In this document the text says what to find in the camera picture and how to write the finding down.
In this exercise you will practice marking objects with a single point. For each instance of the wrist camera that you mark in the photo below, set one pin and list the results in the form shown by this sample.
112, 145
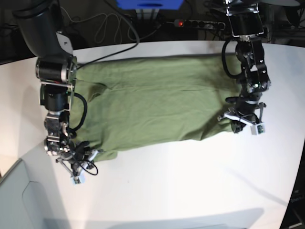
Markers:
77, 180
257, 129

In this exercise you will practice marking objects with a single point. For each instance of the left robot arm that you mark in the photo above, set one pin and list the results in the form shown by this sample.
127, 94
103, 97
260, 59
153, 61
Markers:
246, 26

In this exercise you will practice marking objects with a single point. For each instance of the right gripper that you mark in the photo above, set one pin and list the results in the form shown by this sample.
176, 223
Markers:
79, 160

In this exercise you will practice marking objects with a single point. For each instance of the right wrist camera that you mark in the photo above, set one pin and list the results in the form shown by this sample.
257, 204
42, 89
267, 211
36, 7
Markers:
77, 180

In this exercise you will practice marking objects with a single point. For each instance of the black power strip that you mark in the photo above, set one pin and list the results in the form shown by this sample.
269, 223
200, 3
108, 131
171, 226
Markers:
196, 24

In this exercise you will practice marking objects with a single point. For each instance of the green T-shirt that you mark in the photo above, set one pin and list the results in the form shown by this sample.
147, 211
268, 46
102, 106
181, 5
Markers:
141, 102

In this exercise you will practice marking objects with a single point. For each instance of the blue box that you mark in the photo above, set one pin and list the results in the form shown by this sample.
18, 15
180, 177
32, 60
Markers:
149, 4

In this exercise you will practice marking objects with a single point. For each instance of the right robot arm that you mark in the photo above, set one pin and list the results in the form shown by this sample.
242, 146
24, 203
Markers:
56, 68

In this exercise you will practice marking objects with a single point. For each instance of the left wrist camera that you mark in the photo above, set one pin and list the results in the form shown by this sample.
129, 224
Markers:
257, 129

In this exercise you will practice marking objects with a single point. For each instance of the grey panel at corner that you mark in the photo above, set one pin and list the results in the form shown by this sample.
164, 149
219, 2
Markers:
18, 205

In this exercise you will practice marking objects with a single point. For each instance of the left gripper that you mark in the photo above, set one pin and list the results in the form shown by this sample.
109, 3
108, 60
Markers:
244, 111

